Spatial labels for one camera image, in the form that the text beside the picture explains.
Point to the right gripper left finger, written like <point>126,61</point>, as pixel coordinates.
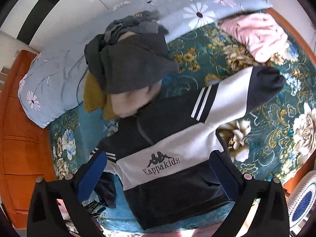
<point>78,188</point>

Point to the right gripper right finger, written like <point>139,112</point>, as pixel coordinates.
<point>239,188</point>

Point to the navy white Kappa kids jacket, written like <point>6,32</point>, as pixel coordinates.
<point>161,154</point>

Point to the teal floral bed blanket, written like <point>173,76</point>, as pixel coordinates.
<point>206,55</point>

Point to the white blue round fan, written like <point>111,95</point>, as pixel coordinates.
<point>301,199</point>

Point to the mustard yellow knit sweater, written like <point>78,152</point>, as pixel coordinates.
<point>95,99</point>

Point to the cream fleece garment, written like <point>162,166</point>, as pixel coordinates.
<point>128,103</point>

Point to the light blue daisy quilt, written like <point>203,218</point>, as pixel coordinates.
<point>55,81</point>

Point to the dark grey garment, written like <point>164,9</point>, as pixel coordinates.
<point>136,62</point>

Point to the pink garment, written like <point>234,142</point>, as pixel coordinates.
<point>259,32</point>

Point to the white wardrobe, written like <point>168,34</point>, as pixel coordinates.
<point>37,22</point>

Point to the grey-green crumpled garment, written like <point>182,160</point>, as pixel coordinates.
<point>144,22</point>

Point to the orange wooden bed frame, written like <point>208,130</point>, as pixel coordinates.
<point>25,147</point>

